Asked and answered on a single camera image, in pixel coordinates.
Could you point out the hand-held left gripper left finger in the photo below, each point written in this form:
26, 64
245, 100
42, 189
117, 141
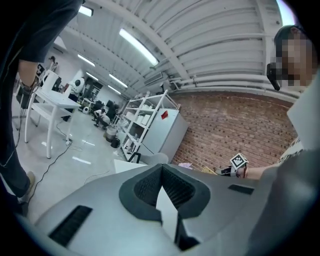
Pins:
110, 220

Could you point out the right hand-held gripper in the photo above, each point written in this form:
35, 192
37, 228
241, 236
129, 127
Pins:
238, 160

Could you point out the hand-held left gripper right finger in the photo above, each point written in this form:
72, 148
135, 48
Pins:
225, 200

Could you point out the wicker tissue box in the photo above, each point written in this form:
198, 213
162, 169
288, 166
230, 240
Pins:
209, 170

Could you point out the person's right forearm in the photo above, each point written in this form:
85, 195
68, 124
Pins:
255, 172

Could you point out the crumpled lavender cloth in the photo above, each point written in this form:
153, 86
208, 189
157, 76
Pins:
185, 165

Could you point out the grey shell chair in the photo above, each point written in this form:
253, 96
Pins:
155, 158

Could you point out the black round bin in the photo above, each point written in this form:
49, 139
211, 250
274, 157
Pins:
115, 143

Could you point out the grey refrigerator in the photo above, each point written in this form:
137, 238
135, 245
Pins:
165, 132

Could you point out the person's cream printed shirt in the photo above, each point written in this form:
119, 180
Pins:
307, 117

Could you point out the red hanging ornament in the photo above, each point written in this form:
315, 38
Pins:
164, 115

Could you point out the woven laundry basket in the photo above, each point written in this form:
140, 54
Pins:
111, 132

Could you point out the white power strip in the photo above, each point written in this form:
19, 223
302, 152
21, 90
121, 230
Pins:
68, 142

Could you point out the white shelving rack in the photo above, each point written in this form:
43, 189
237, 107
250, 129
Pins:
140, 120

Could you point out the small white round appliance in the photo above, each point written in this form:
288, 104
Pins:
86, 110

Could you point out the ceiling air conditioner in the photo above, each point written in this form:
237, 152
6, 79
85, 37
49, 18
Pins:
153, 78

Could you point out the white side table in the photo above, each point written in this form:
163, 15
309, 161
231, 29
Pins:
57, 102

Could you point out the ceiling strip light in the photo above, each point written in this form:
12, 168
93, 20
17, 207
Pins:
138, 46
118, 80
285, 11
86, 60
86, 10

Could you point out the black head-worn camera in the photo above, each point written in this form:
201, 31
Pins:
273, 77

